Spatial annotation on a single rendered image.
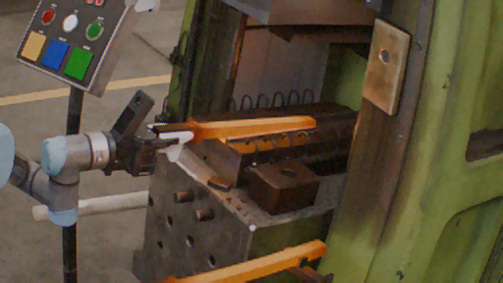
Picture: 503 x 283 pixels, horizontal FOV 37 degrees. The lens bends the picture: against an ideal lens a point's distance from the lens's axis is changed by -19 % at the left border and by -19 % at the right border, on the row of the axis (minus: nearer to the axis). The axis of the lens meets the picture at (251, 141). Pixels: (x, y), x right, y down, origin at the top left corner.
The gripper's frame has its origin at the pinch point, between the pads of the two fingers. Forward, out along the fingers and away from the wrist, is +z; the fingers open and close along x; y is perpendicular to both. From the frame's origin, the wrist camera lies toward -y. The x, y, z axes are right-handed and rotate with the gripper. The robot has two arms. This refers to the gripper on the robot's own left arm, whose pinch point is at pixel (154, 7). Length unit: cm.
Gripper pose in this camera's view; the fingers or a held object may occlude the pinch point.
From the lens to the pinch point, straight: 181.7
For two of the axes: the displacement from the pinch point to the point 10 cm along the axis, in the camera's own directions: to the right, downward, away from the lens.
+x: 5.7, 4.3, -7.0
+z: 2.1, 7.5, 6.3
